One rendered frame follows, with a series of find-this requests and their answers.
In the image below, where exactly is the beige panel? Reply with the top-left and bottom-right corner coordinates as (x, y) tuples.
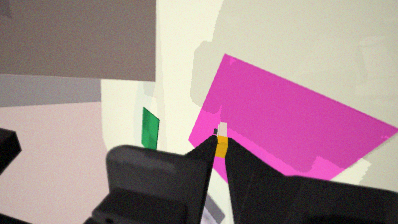
(0, 0), (156, 82)

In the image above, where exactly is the green flat square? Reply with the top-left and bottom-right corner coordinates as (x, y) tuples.
(141, 107), (160, 150)

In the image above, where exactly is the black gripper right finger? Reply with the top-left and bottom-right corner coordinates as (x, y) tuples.
(225, 137), (398, 224)

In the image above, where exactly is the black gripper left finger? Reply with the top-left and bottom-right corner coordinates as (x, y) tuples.
(106, 135), (218, 224)

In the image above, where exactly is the magenta flat square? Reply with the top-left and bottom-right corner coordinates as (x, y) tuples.
(188, 53), (398, 181)

